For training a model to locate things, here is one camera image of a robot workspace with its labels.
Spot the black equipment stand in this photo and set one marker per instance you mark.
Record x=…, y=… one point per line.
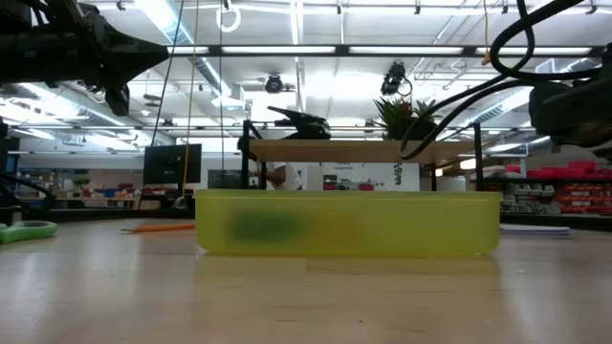
x=8, y=181

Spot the white LED light strip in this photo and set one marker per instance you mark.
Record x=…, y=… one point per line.
x=559, y=49
x=189, y=49
x=406, y=49
x=277, y=49

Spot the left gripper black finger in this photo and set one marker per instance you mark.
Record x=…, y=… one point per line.
x=134, y=69
x=134, y=50

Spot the small green potted succulent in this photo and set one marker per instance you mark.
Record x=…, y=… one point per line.
x=425, y=112

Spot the cluttered workbench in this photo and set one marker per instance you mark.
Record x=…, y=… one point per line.
x=95, y=193

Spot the black hanging camera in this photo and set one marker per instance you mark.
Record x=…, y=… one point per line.
x=393, y=79

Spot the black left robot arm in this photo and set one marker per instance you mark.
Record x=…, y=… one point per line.
x=24, y=55

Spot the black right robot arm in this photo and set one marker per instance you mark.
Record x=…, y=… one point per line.
x=597, y=105

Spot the yellow-green translucent plastic container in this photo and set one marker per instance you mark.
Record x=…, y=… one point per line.
x=344, y=224

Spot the shelf rack with red bins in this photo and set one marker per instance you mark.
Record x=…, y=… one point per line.
x=574, y=191

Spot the black monitor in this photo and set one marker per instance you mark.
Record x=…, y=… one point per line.
x=172, y=165

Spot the orange pencil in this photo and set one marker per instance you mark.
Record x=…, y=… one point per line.
x=162, y=228

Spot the black overhead frame bar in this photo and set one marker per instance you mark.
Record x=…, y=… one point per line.
x=215, y=49

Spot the small dark panel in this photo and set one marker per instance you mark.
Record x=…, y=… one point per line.
x=225, y=179

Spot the person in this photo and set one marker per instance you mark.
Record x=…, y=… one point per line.
x=287, y=177

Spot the black angular object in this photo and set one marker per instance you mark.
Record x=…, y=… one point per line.
x=306, y=128

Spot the silver ceiling air duct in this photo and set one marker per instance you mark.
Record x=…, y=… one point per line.
x=210, y=76

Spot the round black ceiling camera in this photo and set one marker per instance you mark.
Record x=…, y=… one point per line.
x=274, y=84

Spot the wooden shelf board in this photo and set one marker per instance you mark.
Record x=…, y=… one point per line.
x=344, y=152

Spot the wooden shelf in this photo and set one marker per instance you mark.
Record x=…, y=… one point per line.
x=478, y=153

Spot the spiky green potted plant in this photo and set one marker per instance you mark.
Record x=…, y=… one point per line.
x=397, y=122

